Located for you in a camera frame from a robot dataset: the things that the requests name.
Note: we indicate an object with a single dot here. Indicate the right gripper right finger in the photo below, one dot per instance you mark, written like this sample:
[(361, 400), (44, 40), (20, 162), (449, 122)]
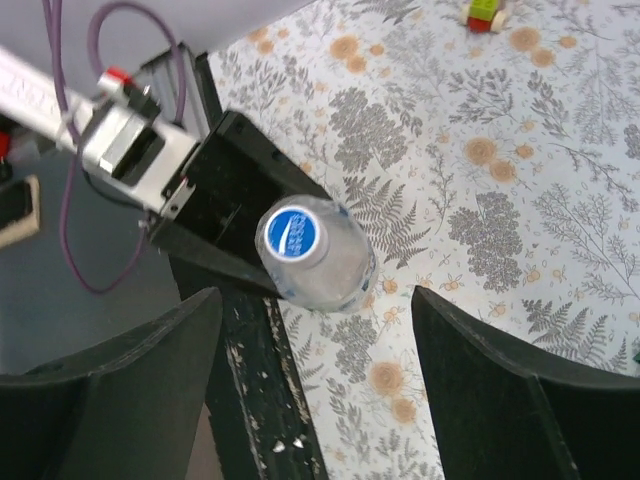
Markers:
[(505, 409)]

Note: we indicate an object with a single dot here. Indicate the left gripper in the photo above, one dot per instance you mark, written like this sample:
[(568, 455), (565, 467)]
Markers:
[(235, 176)]

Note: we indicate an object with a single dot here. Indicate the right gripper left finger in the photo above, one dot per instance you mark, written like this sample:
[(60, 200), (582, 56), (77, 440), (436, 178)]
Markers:
[(126, 408)]

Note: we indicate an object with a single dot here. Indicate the white blue bottle cap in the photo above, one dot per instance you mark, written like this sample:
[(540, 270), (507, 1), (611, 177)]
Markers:
[(295, 235)]

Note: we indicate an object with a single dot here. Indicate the clear bottle silver label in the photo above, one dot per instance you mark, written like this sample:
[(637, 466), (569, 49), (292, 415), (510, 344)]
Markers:
[(343, 279)]

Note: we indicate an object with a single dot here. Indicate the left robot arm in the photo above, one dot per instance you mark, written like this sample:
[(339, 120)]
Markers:
[(28, 97)]

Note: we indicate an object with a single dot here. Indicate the black base beam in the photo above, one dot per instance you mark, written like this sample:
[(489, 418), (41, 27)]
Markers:
[(259, 415)]

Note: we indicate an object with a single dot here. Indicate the floral table cloth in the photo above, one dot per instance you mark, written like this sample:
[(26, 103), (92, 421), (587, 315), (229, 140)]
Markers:
[(499, 170)]

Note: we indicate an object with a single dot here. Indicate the multicolour toy brick stack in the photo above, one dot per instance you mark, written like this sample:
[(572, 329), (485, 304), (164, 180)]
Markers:
[(484, 16)]

